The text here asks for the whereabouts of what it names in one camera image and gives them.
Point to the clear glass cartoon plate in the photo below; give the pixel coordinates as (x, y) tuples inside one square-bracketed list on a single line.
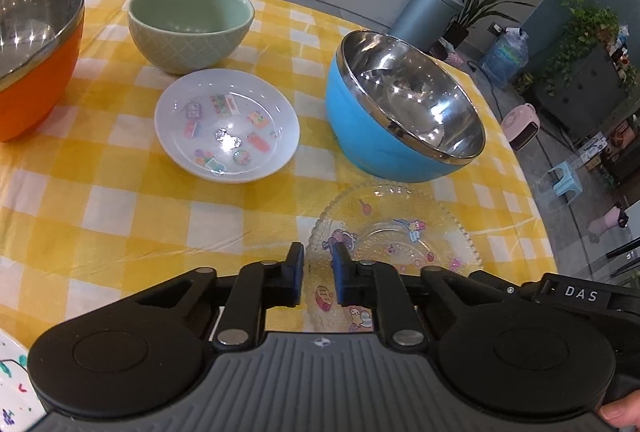
[(400, 222)]

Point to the orange steel bowl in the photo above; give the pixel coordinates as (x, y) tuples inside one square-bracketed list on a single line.
[(35, 62)]

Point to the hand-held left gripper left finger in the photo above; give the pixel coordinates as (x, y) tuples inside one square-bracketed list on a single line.
[(298, 272)]

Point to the pink small appliance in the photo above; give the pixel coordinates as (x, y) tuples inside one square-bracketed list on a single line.
[(522, 124)]

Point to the blue water jug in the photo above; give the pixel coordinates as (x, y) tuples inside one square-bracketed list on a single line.
[(506, 59)]

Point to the person's right hand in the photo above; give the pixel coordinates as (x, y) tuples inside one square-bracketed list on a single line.
[(625, 409)]

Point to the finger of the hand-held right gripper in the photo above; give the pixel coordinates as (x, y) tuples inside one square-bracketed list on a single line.
[(495, 281)]

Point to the white painted plate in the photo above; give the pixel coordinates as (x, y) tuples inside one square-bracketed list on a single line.
[(12, 377)]

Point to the dark grey cabinet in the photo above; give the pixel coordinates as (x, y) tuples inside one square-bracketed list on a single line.
[(590, 82)]

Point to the blue plastic stool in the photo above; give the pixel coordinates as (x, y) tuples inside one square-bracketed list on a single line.
[(565, 179)]

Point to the yellow checked tablecloth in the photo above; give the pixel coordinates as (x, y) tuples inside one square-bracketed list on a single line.
[(125, 222)]

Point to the pink patterned cloth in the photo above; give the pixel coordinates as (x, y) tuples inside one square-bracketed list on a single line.
[(453, 58)]

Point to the white sticker print plate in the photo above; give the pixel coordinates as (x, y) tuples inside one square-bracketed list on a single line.
[(225, 122)]

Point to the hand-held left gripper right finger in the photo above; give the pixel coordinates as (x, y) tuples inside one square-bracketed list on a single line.
[(341, 277)]

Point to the green ivy plant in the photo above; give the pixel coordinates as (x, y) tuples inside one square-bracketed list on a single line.
[(582, 32)]

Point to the pink object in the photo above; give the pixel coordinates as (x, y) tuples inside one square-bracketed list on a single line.
[(605, 222)]

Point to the blue steel bowl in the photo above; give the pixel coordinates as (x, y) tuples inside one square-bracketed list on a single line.
[(405, 87)]

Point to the grey round trash can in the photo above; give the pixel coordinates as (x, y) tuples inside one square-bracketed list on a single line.
[(425, 14)]

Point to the green ceramic bowl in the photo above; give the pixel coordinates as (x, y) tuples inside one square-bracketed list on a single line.
[(190, 12)]

